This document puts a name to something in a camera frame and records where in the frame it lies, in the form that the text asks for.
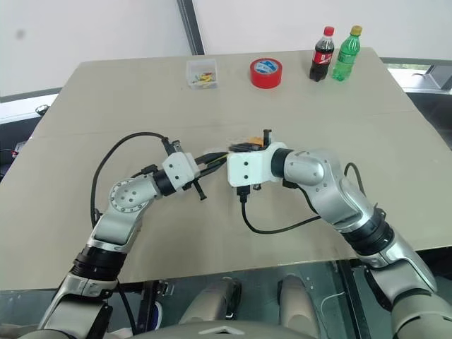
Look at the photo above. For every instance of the blue and white shoe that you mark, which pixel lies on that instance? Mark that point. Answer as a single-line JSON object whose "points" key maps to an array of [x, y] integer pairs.
{"points": [[158, 316]]}

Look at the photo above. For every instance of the black table leg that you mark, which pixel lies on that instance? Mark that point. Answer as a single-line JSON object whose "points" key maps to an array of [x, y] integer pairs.
{"points": [[148, 307]]}

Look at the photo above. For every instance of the green bottle with yellow cap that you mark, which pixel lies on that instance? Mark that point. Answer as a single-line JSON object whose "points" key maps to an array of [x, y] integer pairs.
{"points": [[346, 60]]}

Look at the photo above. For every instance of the grey box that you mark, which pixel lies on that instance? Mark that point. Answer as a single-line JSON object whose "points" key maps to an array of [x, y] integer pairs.
{"points": [[440, 78]]}

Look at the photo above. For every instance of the small black round object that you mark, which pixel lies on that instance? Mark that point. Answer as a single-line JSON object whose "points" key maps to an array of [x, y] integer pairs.
{"points": [[42, 109]]}

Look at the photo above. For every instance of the dark wall pillar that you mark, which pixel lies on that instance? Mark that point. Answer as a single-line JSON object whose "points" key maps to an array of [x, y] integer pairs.
{"points": [[190, 24]]}

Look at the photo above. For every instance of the red tape roll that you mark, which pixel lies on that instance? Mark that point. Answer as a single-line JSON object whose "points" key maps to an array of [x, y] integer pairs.
{"points": [[266, 76]]}

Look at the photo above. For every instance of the cola bottle with red cap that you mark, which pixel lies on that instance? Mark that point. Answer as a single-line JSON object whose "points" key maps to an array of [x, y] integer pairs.
{"points": [[321, 60]]}

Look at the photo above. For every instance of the beige robot right leg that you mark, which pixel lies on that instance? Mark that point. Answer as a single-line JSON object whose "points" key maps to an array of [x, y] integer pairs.
{"points": [[296, 303]]}

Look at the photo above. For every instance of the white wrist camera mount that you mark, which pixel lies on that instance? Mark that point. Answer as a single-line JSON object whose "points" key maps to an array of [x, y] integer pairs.
{"points": [[178, 169], [247, 166]]}

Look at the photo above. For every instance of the beige robot torso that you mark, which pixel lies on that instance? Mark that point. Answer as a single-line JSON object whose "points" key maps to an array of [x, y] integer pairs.
{"points": [[226, 332]]}

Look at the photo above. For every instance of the clear yellow-zip plastic bag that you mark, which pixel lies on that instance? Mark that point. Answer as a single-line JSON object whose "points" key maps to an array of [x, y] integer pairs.
{"points": [[219, 157]]}

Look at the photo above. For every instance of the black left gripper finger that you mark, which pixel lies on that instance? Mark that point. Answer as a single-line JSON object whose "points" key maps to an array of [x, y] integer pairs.
{"points": [[213, 156], [213, 169]]}

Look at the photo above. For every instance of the clear box of coloured pins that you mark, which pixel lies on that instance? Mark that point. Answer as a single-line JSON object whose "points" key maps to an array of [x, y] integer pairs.
{"points": [[201, 76]]}

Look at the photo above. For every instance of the black table frame bar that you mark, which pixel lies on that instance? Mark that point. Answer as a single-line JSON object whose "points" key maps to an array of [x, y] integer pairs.
{"points": [[353, 303]]}

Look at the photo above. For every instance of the beige robot leg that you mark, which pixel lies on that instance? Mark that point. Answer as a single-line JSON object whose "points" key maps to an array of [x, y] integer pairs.
{"points": [[296, 303], [208, 300]]}

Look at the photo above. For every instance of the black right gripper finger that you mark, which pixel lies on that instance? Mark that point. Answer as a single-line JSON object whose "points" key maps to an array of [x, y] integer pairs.
{"points": [[243, 150], [240, 144]]}

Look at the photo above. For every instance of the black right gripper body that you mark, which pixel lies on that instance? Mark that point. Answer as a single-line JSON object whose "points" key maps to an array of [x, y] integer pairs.
{"points": [[266, 139]]}

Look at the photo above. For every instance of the small white device with red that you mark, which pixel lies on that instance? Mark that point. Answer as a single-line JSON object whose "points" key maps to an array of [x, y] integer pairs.
{"points": [[19, 146]]}

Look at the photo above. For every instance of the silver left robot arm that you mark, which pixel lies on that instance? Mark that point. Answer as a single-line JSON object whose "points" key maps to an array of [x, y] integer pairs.
{"points": [[123, 197]]}

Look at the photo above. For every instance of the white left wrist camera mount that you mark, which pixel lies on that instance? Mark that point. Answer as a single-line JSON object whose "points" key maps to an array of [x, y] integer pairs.
{"points": [[178, 169]]}

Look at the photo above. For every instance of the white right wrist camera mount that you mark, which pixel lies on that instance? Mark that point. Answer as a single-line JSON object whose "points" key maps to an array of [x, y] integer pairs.
{"points": [[247, 166]]}

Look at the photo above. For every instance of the oval sesame bread bun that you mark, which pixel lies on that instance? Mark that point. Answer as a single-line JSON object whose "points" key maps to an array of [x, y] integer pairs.
{"points": [[255, 141]]}

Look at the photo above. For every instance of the beige robot left leg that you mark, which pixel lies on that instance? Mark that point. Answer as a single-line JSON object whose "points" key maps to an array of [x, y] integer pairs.
{"points": [[208, 300]]}

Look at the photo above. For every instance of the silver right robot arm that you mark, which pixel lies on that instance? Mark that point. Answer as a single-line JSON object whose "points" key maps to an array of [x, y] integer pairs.
{"points": [[325, 183]]}

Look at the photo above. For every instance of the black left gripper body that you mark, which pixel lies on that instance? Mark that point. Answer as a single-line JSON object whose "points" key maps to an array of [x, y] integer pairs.
{"points": [[199, 185]]}

